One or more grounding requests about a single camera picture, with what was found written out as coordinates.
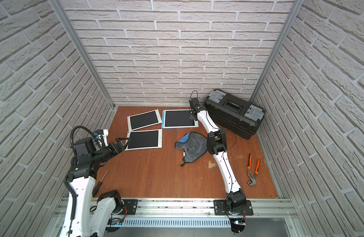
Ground black toolbox grey latches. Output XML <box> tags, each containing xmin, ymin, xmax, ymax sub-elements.
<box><xmin>204</xmin><ymin>89</ymin><xmax>266</xmax><ymax>140</ymax></box>

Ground white drawing tablet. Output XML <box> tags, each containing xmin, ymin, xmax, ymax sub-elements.
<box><xmin>127</xmin><ymin>109</ymin><xmax>162</xmax><ymax>131</ymax></box>
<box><xmin>126</xmin><ymin>129</ymin><xmax>163</xmax><ymax>151</ymax></box>

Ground blue microfiber cleaning mitt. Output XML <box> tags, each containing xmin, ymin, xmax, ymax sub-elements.
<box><xmin>175</xmin><ymin>132</ymin><xmax>207</xmax><ymax>167</ymax></box>

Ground blue-edged drawing tablet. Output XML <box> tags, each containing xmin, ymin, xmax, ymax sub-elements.
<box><xmin>162</xmin><ymin>109</ymin><xmax>199</xmax><ymax>129</ymax></box>

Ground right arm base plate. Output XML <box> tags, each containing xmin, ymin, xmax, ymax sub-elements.
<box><xmin>213</xmin><ymin>199</ymin><xmax>254</xmax><ymax>217</ymax></box>

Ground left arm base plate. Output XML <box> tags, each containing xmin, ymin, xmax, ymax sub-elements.
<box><xmin>96</xmin><ymin>199</ymin><xmax>139</xmax><ymax>216</ymax></box>

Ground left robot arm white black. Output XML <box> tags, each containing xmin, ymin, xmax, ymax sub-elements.
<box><xmin>60</xmin><ymin>138</ymin><xmax>127</xmax><ymax>237</ymax></box>

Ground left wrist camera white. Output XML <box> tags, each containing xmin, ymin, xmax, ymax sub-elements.
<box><xmin>93</xmin><ymin>129</ymin><xmax>109</xmax><ymax>149</ymax></box>

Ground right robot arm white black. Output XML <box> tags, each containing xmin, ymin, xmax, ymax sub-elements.
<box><xmin>189</xmin><ymin>98</ymin><xmax>247</xmax><ymax>213</ymax></box>

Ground orange handled pliers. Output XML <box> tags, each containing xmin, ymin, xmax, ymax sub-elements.
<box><xmin>247</xmin><ymin>153</ymin><xmax>262</xmax><ymax>187</ymax></box>

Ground aluminium mounting rail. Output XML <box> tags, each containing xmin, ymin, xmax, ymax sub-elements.
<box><xmin>53</xmin><ymin>197</ymin><xmax>298</xmax><ymax>219</ymax></box>

